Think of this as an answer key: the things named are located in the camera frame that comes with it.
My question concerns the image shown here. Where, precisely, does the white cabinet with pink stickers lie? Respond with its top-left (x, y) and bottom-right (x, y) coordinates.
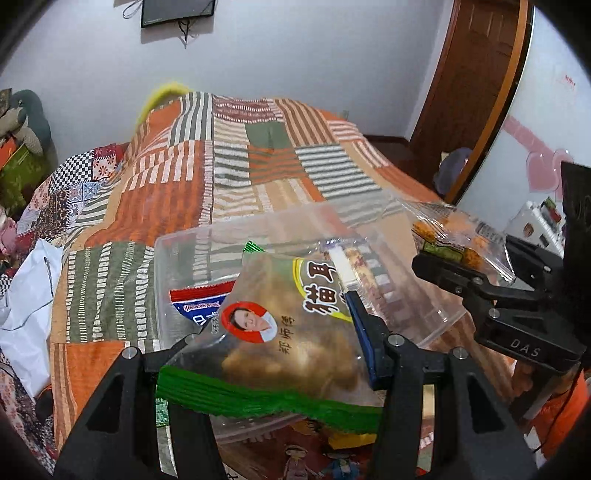
top-left (456, 8), bottom-right (591, 234)

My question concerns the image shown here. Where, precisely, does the white plastic bag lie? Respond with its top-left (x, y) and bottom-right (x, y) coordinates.
top-left (0, 237), bottom-right (65, 398)

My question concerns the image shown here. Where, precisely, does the blue bag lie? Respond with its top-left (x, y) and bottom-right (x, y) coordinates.
top-left (433, 147), bottom-right (475, 200)

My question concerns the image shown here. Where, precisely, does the white box of small items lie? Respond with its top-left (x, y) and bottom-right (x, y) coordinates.
top-left (505, 198), bottom-right (568, 257)

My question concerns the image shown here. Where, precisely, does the clear bag of orange snacks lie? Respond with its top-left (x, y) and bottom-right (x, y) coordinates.
top-left (401, 200), bottom-right (517, 283)

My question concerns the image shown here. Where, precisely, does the striped patchwork blanket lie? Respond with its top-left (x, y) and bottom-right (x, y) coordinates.
top-left (48, 91), bottom-right (468, 457)

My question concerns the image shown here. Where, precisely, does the clear plastic storage box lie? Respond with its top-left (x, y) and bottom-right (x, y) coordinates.
top-left (154, 203), bottom-right (468, 444)

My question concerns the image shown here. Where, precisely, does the checkered patchwork quilt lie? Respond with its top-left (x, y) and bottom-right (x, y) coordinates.
top-left (16, 142), bottom-right (131, 252)

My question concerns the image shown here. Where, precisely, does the cartoon printed cloth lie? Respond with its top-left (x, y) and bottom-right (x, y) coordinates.
top-left (216, 413), bottom-right (385, 480)

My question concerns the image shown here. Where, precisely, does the grey plush toy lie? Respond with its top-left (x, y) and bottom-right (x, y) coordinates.
top-left (0, 89), bottom-right (52, 156)

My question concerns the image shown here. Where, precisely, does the wooden door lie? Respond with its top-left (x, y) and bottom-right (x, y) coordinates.
top-left (407, 0), bottom-right (533, 205)

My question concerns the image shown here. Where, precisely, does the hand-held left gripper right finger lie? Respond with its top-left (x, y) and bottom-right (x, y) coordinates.
top-left (344, 291), bottom-right (539, 480)

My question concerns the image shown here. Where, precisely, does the brown crisps bag green edge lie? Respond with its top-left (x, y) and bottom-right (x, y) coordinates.
top-left (156, 251), bottom-right (385, 435)

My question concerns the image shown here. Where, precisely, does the small black wall monitor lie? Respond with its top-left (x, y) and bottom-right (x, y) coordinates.
top-left (141, 0), bottom-right (217, 29)

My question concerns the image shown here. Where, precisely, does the yellow pillow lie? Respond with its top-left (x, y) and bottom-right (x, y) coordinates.
top-left (136, 82), bottom-right (197, 126)

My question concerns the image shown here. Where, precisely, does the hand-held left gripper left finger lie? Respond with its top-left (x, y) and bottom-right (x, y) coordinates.
top-left (53, 335), bottom-right (227, 480)

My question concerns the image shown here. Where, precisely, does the pink plush toy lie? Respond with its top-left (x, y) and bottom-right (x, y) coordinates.
top-left (0, 216), bottom-right (20, 256)

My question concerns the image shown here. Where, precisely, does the red and blue snack packet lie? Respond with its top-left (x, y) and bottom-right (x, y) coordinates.
top-left (169, 282), bottom-right (237, 329)

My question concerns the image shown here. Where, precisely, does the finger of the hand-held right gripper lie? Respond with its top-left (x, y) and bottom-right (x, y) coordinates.
top-left (412, 251), bottom-right (555, 324)
top-left (505, 234), bottom-right (565, 291)

